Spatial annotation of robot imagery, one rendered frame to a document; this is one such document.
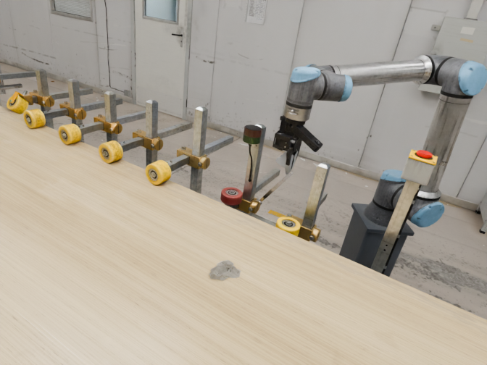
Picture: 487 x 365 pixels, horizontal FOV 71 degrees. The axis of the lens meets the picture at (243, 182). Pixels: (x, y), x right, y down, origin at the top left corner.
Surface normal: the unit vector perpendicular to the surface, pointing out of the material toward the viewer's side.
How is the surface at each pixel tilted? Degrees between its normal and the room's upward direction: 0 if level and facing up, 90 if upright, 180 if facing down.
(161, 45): 90
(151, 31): 90
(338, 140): 90
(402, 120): 90
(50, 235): 0
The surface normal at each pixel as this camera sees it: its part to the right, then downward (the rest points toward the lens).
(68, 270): 0.13, -0.87
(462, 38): -0.47, 0.36
